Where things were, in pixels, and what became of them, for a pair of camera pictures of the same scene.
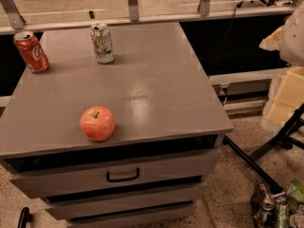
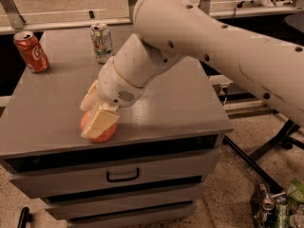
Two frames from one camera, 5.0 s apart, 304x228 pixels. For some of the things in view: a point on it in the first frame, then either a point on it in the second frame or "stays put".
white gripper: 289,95 to 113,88
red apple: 98,123 stays put
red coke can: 31,51 stays put
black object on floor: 25,217 stays put
